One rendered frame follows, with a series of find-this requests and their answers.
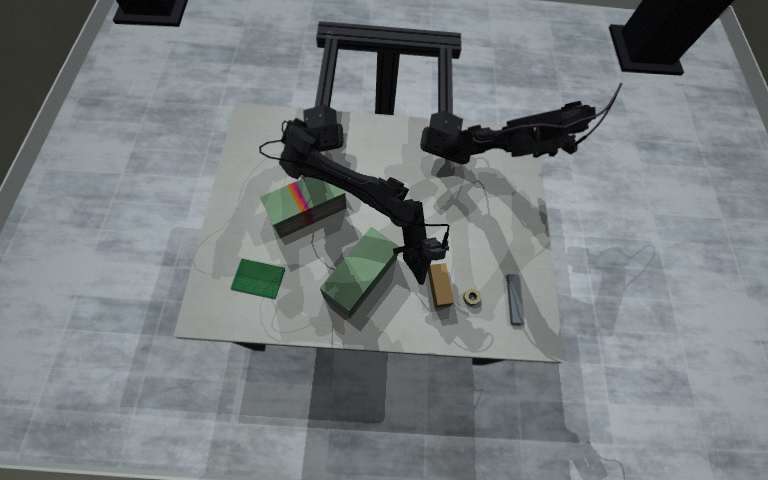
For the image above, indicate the grey rectangular bar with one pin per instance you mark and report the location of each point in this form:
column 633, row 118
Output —
column 515, row 301

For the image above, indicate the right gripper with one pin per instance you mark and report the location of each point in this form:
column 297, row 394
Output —
column 418, row 263

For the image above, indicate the brown rectangular block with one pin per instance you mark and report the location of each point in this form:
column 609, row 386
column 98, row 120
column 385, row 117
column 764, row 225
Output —
column 440, row 285

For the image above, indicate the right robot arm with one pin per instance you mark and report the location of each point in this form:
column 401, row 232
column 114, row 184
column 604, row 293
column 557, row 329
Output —
column 391, row 193

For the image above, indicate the green cutting mat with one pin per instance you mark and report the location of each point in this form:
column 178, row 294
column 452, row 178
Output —
column 258, row 278

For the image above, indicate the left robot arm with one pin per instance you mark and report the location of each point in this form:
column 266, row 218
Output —
column 518, row 141

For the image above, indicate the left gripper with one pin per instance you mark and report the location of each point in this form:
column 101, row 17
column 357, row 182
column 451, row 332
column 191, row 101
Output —
column 570, row 142

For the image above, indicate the beige roll of masking tape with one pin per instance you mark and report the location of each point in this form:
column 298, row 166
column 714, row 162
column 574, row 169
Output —
column 476, row 295

